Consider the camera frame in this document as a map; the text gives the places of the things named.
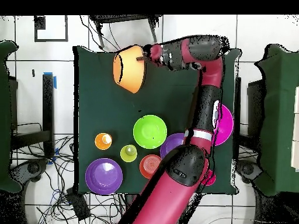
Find large orange plastic bowl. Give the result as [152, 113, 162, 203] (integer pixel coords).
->
[113, 44, 147, 94]

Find black metal stand legs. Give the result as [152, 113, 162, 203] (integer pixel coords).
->
[89, 15, 163, 50]

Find dark green table cloth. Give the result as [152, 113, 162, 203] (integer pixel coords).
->
[72, 44, 242, 196]

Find green plastic bowl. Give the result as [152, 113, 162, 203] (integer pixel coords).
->
[133, 114, 168, 149]

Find blue tape strip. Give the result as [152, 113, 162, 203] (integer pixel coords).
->
[47, 147, 60, 165]
[43, 72, 57, 89]

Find purple plastic bowl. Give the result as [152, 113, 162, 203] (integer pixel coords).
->
[159, 132, 186, 159]
[85, 157, 124, 195]

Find orange plastic cup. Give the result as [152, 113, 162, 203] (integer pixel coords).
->
[94, 132, 113, 151]

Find yellow plastic cup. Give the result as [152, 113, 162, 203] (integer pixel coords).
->
[120, 144, 138, 163]

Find large pink plastic bowl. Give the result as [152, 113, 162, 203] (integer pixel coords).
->
[213, 104, 234, 147]

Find black metal floor stand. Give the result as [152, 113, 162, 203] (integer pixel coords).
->
[11, 73, 55, 159]
[247, 80, 266, 138]

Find small red-orange plastic bowl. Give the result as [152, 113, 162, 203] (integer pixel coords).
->
[139, 154, 162, 180]

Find red plastic cup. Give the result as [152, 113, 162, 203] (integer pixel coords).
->
[201, 169, 217, 187]

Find green cloth covered table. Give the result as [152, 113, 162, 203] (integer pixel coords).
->
[254, 44, 299, 197]
[0, 40, 22, 193]

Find black office chair base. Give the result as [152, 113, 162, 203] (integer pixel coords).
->
[10, 158, 50, 183]
[235, 159, 263, 184]

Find black power box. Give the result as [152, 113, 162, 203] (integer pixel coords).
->
[66, 187, 91, 221]

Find black square frame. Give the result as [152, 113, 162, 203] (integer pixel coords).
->
[34, 15, 69, 43]

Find tangle of cables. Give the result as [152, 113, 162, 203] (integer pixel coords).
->
[13, 122, 127, 224]

